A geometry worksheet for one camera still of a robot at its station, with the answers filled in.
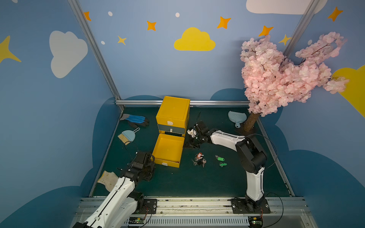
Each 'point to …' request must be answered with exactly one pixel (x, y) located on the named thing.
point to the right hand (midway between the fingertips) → (184, 145)
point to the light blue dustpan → (237, 118)
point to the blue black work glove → (135, 121)
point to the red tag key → (199, 155)
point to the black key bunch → (198, 161)
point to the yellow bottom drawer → (168, 150)
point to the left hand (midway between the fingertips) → (156, 163)
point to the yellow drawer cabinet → (173, 116)
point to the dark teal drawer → (171, 128)
